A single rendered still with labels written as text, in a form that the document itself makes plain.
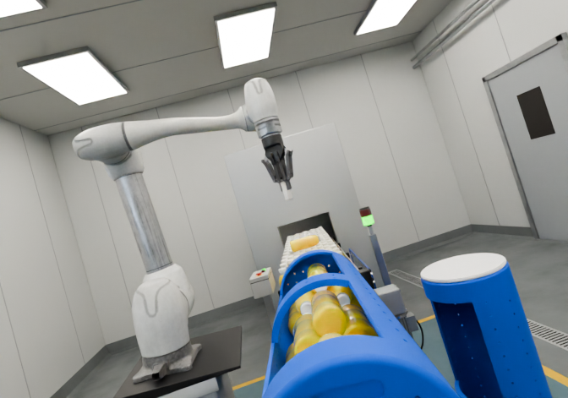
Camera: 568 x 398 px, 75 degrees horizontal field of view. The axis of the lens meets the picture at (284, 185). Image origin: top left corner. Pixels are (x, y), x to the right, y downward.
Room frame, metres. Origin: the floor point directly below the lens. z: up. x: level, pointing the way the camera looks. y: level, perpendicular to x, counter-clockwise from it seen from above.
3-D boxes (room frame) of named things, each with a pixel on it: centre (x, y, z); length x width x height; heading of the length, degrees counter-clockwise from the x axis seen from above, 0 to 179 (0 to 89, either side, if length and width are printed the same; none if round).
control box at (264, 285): (1.97, 0.25, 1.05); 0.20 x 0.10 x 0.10; 178
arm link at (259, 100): (1.33, -0.01, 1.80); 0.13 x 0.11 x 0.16; 7
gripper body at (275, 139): (1.31, -0.01, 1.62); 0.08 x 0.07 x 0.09; 58
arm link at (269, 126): (1.31, -0.01, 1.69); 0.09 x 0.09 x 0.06
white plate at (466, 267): (1.30, -0.51, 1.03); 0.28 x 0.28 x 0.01
